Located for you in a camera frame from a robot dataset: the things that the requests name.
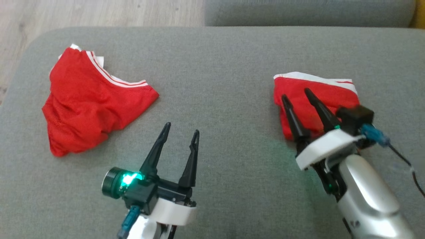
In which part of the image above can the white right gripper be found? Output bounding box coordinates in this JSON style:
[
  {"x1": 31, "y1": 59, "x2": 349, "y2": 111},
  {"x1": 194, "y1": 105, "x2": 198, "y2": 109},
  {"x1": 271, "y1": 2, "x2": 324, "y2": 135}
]
[{"x1": 281, "y1": 88, "x2": 365, "y2": 172}]

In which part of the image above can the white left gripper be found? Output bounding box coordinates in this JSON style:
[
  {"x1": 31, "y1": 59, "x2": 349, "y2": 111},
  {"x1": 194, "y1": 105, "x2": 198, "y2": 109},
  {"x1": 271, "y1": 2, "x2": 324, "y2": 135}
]
[{"x1": 139, "y1": 122, "x2": 200, "y2": 227}]

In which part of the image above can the red white jersey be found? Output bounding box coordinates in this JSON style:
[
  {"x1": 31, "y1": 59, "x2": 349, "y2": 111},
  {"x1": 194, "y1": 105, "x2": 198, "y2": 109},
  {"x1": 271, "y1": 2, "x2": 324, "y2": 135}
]
[{"x1": 273, "y1": 71, "x2": 361, "y2": 141}]

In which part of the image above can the red basketball jersey with number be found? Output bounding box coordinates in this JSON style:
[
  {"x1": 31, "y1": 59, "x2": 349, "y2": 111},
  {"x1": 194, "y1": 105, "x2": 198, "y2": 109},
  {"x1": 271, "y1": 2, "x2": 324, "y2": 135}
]
[{"x1": 42, "y1": 43, "x2": 160, "y2": 158}]

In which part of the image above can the grey fabric sofa seat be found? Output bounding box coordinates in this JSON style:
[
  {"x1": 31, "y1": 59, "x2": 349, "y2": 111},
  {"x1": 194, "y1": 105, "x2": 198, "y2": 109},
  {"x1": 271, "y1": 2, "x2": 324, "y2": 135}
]
[{"x1": 0, "y1": 26, "x2": 425, "y2": 239}]

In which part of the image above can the light grey sofa cushion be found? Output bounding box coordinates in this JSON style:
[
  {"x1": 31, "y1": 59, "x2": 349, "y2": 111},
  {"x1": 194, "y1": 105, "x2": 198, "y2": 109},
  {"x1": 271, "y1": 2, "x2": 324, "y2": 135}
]
[{"x1": 204, "y1": 0, "x2": 416, "y2": 28}]

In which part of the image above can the yellow upholstered seat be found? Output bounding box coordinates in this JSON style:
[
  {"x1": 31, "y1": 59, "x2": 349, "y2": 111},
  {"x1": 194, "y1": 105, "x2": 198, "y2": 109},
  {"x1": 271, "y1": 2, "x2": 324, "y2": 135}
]
[{"x1": 409, "y1": 0, "x2": 425, "y2": 30}]

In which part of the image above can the right camera cable blue connector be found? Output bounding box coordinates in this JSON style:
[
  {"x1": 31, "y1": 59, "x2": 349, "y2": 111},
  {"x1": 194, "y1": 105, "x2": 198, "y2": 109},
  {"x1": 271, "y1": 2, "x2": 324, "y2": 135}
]
[{"x1": 360, "y1": 123, "x2": 425, "y2": 199}]

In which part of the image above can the camera cable blue connector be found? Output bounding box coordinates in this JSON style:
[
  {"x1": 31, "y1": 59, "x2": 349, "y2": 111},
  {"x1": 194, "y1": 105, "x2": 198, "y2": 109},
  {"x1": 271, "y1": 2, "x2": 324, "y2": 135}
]
[
  {"x1": 117, "y1": 205, "x2": 142, "y2": 239},
  {"x1": 360, "y1": 123, "x2": 425, "y2": 199}
]

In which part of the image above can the left camera cable blue connector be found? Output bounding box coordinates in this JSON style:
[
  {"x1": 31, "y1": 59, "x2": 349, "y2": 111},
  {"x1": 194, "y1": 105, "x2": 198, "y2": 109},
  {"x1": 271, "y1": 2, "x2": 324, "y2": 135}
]
[{"x1": 117, "y1": 205, "x2": 142, "y2": 239}]

